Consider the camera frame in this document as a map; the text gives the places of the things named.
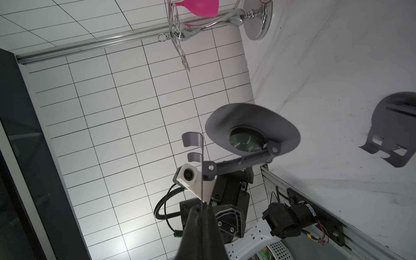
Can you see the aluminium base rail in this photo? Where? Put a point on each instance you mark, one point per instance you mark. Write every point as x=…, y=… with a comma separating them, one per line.
x=345, y=241

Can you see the pink plastic cup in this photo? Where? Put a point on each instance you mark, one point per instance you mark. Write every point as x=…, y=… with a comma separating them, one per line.
x=200, y=8

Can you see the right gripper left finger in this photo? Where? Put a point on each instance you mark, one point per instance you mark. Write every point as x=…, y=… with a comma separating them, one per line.
x=191, y=244

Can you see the chrome cup holder stand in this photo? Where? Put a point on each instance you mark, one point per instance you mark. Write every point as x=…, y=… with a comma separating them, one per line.
x=255, y=16

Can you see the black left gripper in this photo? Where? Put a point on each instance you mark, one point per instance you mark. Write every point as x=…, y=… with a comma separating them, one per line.
x=230, y=201

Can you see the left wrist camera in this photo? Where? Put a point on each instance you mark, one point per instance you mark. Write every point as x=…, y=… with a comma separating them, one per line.
x=188, y=177

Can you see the white perforated basket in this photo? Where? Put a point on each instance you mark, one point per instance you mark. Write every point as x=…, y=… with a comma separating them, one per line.
x=275, y=251

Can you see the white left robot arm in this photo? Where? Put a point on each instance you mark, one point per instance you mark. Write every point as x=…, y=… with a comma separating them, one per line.
x=278, y=222

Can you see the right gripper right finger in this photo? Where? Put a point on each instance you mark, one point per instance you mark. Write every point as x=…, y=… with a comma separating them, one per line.
x=213, y=246

